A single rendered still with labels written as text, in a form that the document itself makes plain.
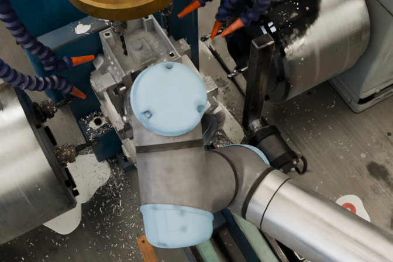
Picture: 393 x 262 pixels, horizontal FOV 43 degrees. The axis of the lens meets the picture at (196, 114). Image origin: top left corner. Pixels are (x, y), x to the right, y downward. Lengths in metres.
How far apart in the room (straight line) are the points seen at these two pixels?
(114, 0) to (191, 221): 0.31
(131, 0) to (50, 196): 0.34
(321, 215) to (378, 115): 0.68
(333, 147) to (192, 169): 0.69
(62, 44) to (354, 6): 0.52
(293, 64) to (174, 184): 0.45
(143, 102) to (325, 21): 0.51
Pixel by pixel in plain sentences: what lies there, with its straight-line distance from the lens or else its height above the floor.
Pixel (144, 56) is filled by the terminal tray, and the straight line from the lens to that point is 0.87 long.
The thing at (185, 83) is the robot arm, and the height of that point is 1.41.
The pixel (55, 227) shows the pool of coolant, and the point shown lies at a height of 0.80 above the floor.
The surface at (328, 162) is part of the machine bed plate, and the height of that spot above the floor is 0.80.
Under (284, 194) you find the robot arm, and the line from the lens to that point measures 0.60.
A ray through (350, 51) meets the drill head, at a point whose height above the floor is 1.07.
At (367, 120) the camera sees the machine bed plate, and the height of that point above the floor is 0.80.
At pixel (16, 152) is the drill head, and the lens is 0.80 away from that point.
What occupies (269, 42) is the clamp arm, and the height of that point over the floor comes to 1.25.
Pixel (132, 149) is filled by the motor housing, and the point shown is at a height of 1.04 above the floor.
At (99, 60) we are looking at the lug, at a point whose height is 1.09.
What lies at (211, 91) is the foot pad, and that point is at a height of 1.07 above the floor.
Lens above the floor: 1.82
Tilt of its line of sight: 60 degrees down
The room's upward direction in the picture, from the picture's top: 2 degrees counter-clockwise
